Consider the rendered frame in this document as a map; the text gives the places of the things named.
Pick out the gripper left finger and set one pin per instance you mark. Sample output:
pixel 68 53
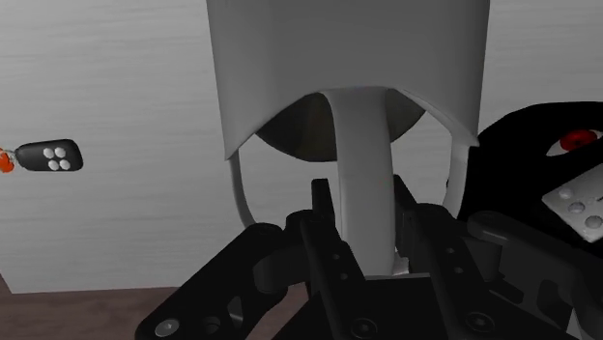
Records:
pixel 264 282

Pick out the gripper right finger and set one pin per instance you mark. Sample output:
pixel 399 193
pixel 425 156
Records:
pixel 513 273

